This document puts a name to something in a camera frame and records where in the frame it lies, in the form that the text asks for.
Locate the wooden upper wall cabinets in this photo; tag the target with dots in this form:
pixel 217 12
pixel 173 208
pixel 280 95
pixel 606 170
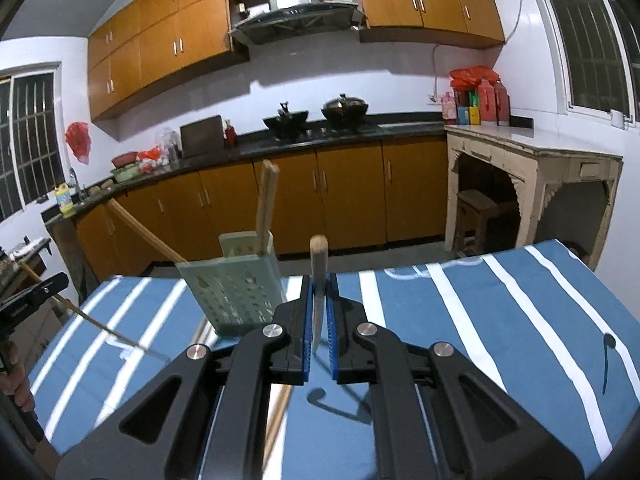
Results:
pixel 165 40

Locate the white cup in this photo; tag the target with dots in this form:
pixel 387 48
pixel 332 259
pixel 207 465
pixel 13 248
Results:
pixel 618 118

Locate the small red bottle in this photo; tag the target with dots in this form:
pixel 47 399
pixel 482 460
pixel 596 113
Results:
pixel 230 135

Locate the green perforated chopstick holder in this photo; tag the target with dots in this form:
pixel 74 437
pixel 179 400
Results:
pixel 235 290

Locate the wooden base cabinets black counter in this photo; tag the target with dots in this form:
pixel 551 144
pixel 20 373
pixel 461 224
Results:
pixel 345 195

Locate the barred window small frame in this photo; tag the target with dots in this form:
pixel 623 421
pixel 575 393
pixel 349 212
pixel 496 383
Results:
pixel 30 145

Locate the yellow detergent bottle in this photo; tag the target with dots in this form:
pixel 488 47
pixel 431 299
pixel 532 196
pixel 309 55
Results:
pixel 64 201

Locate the red basin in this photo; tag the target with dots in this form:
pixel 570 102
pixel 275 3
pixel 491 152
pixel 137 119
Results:
pixel 125 159

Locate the dark wooden cutting board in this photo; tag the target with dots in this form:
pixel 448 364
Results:
pixel 201 136

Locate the small red plastic bag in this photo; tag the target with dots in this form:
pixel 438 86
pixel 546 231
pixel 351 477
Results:
pixel 148 153

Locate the black wok with lid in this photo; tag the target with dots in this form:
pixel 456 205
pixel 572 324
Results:
pixel 345 110

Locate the large red plastic bags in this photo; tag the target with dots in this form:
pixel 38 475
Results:
pixel 472 76

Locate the black gas stove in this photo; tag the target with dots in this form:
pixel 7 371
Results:
pixel 320 132

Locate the white plastic bag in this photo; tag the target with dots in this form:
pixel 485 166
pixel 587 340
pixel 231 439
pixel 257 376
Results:
pixel 152 163

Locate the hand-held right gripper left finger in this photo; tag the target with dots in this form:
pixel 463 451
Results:
pixel 306 330

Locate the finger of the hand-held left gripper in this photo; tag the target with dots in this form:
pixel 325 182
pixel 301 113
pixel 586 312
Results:
pixel 37 294

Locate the steel range hood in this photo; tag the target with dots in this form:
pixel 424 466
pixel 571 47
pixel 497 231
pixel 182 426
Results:
pixel 295 10

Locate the black wok with spatula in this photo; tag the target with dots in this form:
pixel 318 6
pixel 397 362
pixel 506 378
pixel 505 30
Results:
pixel 285 125

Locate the metal cup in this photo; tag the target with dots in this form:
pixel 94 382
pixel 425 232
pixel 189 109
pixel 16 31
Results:
pixel 174 152

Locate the pink bottle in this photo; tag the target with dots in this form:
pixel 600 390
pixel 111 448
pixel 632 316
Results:
pixel 449 109

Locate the blue white striped tablecloth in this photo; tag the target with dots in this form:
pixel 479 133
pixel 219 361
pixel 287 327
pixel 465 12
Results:
pixel 475 340

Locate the white rag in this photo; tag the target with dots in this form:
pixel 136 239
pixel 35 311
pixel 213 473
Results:
pixel 27 248

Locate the yellow blue box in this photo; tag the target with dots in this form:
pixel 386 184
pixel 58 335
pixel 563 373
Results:
pixel 469 115

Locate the red oil bottle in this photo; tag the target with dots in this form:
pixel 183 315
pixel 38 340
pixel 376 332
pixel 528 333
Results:
pixel 486 105
pixel 503 105

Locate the hanging red plastic bag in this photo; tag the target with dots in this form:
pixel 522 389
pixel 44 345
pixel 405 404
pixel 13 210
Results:
pixel 78 140

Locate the barred window wide frame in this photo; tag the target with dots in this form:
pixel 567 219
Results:
pixel 585 40

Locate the metal faucet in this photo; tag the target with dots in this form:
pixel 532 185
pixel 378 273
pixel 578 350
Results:
pixel 75 182

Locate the wooden stool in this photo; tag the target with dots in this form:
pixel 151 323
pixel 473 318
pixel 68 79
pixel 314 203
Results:
pixel 480 210

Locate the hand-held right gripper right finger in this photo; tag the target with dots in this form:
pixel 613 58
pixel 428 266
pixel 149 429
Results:
pixel 332 330

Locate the cream wooden side table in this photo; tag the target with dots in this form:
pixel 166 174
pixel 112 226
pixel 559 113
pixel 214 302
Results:
pixel 530 145

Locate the person's left hand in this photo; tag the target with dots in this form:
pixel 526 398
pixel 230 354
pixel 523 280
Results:
pixel 20 390

